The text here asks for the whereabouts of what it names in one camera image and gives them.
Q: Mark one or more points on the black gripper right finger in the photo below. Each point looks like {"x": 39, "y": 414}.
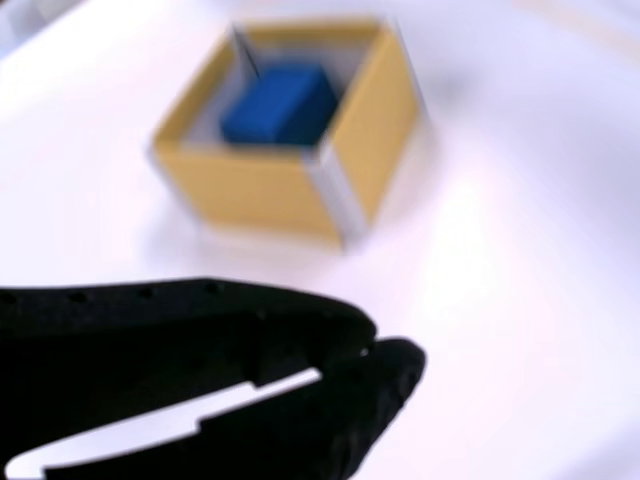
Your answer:
{"x": 310, "y": 430}

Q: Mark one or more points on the yellow open box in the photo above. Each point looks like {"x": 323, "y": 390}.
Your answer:
{"x": 250, "y": 195}

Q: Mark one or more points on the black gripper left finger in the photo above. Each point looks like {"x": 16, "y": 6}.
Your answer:
{"x": 150, "y": 340}

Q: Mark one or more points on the blue cube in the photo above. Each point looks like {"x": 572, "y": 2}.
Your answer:
{"x": 280, "y": 112}

